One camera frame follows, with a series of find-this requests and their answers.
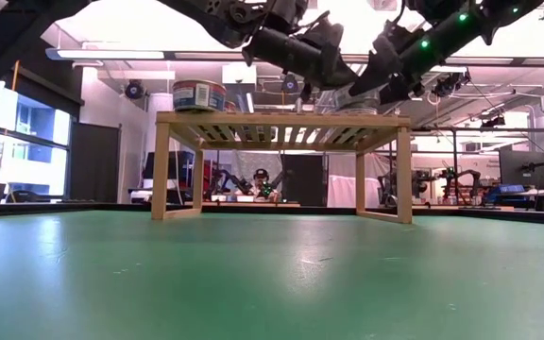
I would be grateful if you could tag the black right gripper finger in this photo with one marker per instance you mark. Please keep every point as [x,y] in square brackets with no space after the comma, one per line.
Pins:
[399,92]
[371,80]

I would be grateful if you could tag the green white can silver lid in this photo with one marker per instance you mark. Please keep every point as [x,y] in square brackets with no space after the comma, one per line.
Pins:
[359,98]

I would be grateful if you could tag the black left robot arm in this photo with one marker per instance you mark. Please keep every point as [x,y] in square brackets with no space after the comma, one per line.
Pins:
[295,52]

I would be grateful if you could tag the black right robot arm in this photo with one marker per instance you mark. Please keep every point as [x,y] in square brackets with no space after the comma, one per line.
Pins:
[447,33]

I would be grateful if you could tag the wooden slatted shelf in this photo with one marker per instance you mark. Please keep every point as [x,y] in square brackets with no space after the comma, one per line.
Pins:
[281,119]

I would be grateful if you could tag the white ceiling box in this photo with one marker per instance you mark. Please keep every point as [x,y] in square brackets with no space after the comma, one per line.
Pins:
[239,74]

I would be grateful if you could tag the black pipe rack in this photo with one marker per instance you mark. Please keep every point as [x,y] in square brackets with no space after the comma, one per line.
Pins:
[454,156]

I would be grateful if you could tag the black partition panel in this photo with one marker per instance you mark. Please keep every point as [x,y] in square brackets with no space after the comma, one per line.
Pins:
[307,181]

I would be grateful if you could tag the white cloth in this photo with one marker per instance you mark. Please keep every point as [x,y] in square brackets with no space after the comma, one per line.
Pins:
[343,189]

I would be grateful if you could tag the person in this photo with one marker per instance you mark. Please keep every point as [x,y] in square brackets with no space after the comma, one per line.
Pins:
[262,186]

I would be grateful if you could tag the black monitor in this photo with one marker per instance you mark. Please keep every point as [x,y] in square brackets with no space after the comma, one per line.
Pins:
[522,170]

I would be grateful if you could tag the blue box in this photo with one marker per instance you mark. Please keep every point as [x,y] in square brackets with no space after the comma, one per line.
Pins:
[508,190]

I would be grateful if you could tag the long ceiling light bar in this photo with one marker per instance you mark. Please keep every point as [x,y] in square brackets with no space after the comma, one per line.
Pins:
[158,55]

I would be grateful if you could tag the green table mat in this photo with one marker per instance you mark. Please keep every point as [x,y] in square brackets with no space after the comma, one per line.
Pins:
[272,283]

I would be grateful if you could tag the dark door panel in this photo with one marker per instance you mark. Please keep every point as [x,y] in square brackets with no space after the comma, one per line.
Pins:
[95,165]

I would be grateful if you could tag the bright window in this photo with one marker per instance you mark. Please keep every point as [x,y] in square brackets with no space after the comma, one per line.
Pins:
[31,160]

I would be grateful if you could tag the black round ceiling camera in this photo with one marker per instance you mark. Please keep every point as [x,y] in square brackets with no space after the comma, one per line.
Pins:
[290,84]
[134,90]

